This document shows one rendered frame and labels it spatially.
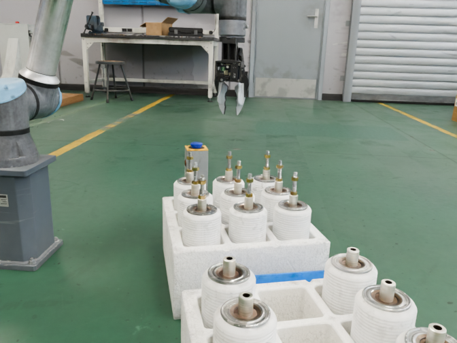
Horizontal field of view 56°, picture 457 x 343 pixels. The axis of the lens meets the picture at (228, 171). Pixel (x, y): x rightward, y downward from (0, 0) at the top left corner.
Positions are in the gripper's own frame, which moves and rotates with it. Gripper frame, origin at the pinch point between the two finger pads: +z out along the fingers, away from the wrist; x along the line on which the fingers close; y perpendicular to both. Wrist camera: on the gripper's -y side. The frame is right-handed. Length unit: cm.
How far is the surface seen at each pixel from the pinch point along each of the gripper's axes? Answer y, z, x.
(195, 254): 34.9, 29.3, -1.2
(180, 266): 36.3, 32.0, -4.4
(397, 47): -487, -26, 133
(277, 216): 20.9, 23.3, 16.3
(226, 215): 15.5, 26.6, 2.3
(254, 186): -0.3, 22.7, 8.0
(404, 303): 59, 21, 39
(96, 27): -372, -37, -228
